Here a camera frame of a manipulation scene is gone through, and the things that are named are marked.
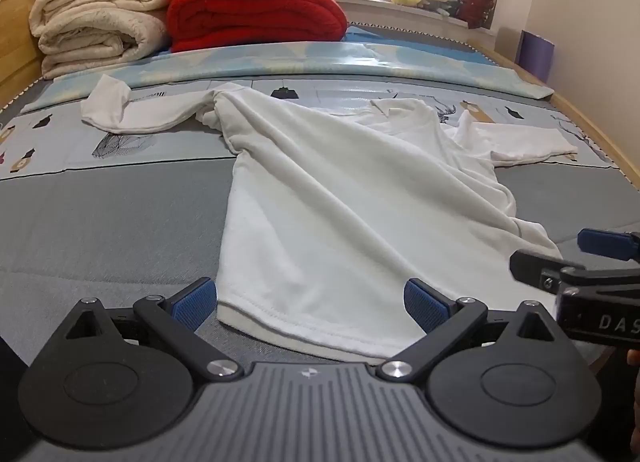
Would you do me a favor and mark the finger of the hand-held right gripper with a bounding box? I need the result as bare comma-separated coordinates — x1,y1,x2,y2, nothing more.
577,228,640,261
509,249,640,301

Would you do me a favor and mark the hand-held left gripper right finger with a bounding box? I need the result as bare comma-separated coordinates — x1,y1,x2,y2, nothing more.
375,278,565,385

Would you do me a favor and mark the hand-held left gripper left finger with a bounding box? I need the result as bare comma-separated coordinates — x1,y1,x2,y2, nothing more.
52,277,246,385

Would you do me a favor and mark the white towel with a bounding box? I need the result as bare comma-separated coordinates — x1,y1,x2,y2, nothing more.
80,74,580,364

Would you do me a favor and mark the printed bed sheet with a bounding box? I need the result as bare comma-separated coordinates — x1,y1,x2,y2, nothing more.
0,69,640,189

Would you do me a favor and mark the purple box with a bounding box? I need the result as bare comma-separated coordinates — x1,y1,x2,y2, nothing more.
517,30,556,85

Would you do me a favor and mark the light blue quilt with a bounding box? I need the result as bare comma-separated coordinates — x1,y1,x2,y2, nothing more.
20,26,556,115

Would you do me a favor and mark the white windowsill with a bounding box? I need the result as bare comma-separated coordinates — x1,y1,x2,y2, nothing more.
332,0,497,36

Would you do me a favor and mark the cream folded blanket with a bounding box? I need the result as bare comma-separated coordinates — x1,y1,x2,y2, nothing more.
29,0,177,80

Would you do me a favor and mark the red folded blanket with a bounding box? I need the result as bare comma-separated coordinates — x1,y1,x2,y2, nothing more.
166,0,349,53

